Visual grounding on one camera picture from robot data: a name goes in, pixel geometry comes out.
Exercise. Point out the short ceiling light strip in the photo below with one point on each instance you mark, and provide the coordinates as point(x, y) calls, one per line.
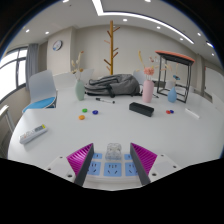
point(209, 44)

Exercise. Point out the pink vase with flowers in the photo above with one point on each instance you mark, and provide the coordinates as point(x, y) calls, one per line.
point(148, 91)

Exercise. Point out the wooden coat rack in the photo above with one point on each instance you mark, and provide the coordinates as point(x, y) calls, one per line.
point(111, 50)

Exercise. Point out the black white marker pen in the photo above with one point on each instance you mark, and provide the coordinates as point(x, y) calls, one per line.
point(105, 100)

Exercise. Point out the green vase with dried flowers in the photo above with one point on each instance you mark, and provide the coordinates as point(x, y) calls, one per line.
point(79, 90)

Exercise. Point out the thin black pen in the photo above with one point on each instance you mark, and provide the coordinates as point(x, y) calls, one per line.
point(156, 96)

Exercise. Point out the round wall clock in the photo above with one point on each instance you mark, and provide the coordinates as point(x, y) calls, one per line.
point(57, 45)

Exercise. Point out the blue vase with dried flowers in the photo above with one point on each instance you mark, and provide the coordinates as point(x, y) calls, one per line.
point(172, 95)

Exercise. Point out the black frame stand orange top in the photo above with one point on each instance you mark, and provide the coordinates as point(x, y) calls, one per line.
point(175, 56)

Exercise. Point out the white chair blue seat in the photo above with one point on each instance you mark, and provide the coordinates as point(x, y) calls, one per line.
point(40, 86)

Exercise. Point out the grey curtain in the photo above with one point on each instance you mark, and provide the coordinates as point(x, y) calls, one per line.
point(32, 65)

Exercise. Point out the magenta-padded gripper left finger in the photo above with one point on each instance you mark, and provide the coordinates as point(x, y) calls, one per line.
point(79, 160)

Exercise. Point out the white whiteboard eraser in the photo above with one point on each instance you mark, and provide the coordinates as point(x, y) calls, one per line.
point(192, 113)

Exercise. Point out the blue round magnet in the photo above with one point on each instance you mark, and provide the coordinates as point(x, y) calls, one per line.
point(172, 111)
point(95, 112)

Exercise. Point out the red round magnet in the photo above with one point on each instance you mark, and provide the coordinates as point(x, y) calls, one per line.
point(168, 112)

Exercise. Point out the long ceiling light strip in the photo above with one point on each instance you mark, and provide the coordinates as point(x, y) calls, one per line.
point(146, 18)

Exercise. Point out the orange round magnet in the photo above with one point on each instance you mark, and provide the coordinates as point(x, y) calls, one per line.
point(81, 117)

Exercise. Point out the green round magnet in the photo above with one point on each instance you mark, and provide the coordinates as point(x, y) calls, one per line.
point(84, 110)

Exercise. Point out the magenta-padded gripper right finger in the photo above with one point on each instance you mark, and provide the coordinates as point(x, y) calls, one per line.
point(145, 159)

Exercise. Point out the round ceiling spotlights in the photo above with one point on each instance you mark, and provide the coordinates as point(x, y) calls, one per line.
point(125, 20)

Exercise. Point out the black rectangular case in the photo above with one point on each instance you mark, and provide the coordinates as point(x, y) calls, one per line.
point(141, 109)

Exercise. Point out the small clear white charger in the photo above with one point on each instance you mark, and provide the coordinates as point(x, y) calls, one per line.
point(113, 151)

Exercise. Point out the grey backpack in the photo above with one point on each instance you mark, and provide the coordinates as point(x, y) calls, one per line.
point(113, 85)

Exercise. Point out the window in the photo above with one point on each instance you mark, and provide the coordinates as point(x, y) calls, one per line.
point(10, 75)

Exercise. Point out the white remote control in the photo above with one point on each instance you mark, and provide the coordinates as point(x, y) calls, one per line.
point(32, 134)

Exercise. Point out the white wall board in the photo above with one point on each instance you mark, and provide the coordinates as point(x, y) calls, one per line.
point(215, 83)

